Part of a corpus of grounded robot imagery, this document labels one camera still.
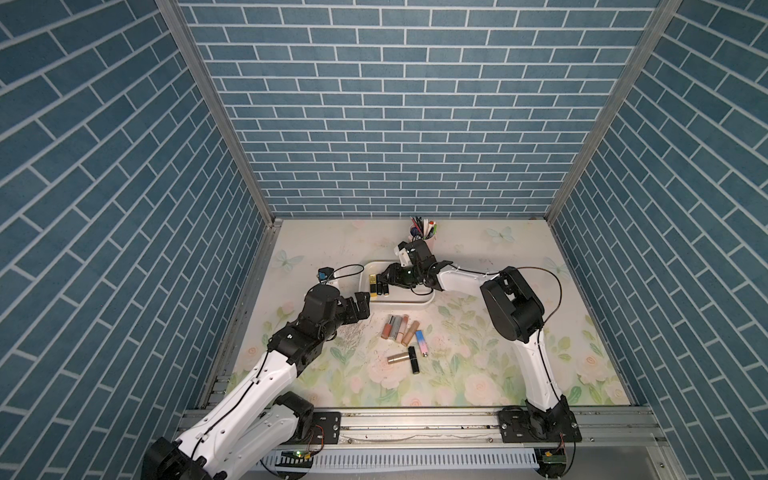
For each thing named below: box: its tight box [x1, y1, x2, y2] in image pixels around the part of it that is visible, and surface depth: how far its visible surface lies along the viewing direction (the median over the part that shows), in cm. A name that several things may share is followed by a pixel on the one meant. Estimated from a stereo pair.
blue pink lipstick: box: [416, 330, 429, 357], surface depth 88 cm
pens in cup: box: [409, 216, 438, 240], surface depth 104 cm
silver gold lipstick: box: [387, 352, 410, 364], surface depth 86 cm
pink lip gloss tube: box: [395, 314, 409, 344], surface depth 92 cm
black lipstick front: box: [408, 346, 420, 374], surface depth 86 cm
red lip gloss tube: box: [381, 314, 394, 340], surface depth 92 cm
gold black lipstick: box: [369, 274, 377, 297], surface depth 101 cm
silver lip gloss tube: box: [389, 315, 402, 341], surface depth 93 cm
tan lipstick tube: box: [401, 320, 420, 347], surface depth 91 cm
